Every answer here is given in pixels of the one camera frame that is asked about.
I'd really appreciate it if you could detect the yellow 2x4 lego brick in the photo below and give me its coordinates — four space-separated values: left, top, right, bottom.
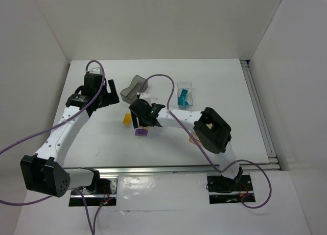
123 113 132 125

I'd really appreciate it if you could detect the teal 2x4 lego brick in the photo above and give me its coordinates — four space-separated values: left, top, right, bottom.
178 88 188 102

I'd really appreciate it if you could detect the small teal lego brick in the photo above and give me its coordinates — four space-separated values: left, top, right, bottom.
178 101 190 110

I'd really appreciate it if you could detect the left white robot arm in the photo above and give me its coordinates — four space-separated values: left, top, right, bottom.
20 72 120 197

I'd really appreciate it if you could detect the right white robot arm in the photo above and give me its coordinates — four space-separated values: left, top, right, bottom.
129 99 243 185

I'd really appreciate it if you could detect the purple sloped lego brick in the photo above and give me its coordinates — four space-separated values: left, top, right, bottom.
134 128 148 137

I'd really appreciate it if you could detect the dark grey transparent container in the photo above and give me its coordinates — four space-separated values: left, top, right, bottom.
120 75 148 105

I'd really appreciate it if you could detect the clear transparent container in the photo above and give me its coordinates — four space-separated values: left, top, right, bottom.
177 81 193 110

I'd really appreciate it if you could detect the orange transparent container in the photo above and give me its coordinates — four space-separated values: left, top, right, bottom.
189 131 202 145

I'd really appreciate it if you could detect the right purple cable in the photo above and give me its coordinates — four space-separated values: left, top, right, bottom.
136 75 271 209

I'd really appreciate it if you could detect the purple cable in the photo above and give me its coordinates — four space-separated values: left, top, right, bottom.
136 75 271 209
0 60 106 235

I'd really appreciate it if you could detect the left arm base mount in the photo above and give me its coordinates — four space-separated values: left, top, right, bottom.
68 177 118 207

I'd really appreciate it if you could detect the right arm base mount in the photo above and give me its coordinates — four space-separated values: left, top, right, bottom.
205 174 255 204

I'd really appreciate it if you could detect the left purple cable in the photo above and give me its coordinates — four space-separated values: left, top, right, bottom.
0 60 106 235

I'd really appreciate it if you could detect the aluminium rail frame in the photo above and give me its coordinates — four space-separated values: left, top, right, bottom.
60 60 282 174

